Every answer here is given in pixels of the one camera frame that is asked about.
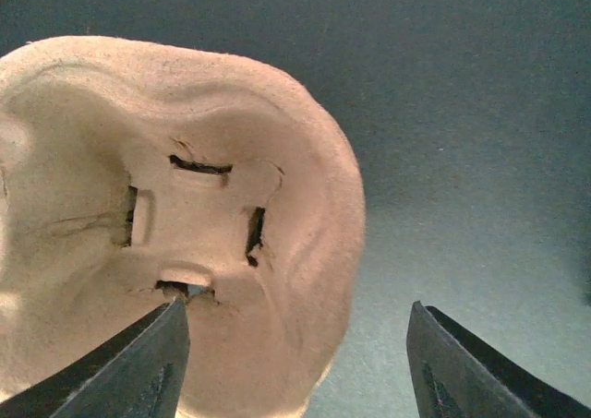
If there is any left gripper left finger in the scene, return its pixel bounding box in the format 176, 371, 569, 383
1, 299, 190, 417

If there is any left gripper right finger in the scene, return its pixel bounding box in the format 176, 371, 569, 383
406, 301, 590, 418

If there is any brown pulp cup carrier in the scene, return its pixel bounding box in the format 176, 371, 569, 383
1, 36, 366, 417

